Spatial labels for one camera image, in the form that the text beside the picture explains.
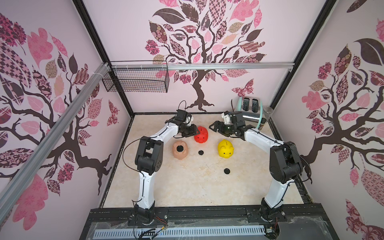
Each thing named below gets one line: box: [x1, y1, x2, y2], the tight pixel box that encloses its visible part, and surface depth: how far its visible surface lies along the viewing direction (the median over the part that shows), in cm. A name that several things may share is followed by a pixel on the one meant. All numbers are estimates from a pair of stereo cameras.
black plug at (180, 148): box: [176, 145, 184, 152], surface depth 91 cm
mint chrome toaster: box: [236, 96, 264, 129], surface depth 100 cm
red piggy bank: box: [194, 126, 209, 144], surface depth 99 cm
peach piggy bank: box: [172, 140, 189, 160], surface depth 91 cm
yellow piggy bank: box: [218, 139, 234, 159], surface depth 92 cm
